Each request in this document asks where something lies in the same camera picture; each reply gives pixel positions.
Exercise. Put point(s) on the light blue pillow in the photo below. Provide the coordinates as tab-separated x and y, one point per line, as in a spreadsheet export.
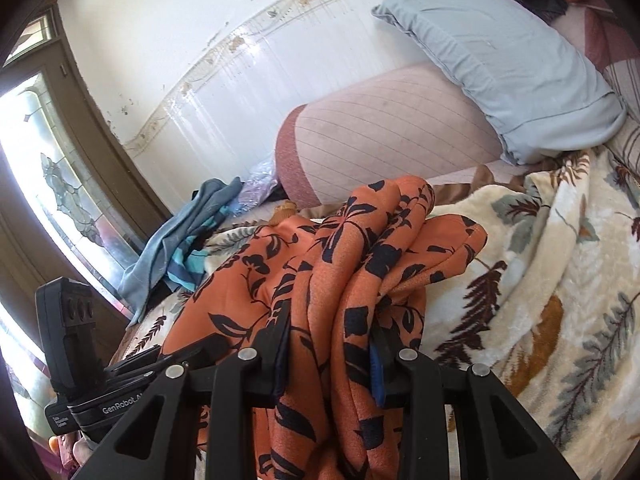
510	70

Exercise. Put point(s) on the pink striped bolster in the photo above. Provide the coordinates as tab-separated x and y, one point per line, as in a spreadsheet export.
380	125

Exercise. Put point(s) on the person's left hand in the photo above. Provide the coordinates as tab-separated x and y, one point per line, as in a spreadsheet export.
75	452

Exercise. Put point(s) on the cream leaf print blanket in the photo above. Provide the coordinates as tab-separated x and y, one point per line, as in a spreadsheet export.
550	270

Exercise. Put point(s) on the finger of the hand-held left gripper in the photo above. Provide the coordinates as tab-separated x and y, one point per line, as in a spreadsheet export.
145	367
205	347

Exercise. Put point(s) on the clear plastic bag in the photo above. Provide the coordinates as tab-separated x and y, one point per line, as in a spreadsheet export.
260	180

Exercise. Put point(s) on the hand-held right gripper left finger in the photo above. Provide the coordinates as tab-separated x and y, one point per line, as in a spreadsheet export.
281	360

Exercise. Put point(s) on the teal striped garment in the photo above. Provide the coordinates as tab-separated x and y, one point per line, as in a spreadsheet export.
187	267

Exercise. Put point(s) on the brown door with patterned glass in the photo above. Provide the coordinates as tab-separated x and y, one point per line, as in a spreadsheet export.
50	160

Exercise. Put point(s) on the blue-grey garment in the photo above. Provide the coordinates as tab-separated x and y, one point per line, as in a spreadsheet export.
165	245

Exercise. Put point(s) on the small orange object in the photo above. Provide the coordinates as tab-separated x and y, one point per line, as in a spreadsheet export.
282	210

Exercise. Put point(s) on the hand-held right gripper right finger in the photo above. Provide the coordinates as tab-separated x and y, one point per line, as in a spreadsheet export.
378	375

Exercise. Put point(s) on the orange floral garment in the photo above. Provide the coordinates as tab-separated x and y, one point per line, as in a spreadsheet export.
325	280

